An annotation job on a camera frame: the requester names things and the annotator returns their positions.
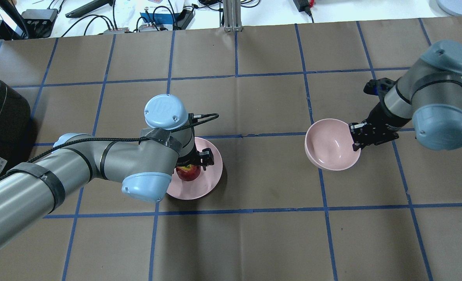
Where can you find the aluminium frame post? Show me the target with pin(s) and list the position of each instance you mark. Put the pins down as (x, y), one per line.
(232, 16)

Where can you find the red yellow apple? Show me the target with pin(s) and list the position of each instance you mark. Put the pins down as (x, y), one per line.
(189, 172)

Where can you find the blue plate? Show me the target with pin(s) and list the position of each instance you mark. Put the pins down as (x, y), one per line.
(452, 7)

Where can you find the blue white box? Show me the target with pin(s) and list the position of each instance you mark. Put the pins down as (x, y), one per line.
(163, 18)

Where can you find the pink plate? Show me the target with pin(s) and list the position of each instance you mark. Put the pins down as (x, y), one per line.
(207, 180)

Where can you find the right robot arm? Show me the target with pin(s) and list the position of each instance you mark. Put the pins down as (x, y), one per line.
(429, 95)

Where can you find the black rice cooker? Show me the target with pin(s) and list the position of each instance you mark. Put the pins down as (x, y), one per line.
(0, 132)

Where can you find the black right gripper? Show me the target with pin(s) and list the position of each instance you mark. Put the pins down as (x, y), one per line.
(380, 119)

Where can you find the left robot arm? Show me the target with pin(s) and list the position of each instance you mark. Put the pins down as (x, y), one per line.
(144, 166)

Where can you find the pink bowl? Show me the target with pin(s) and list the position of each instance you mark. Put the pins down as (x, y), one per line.
(328, 145)

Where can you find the black power adapter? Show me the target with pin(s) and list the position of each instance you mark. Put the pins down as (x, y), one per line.
(304, 5)

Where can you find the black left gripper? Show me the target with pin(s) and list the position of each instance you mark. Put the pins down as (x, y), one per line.
(205, 158)

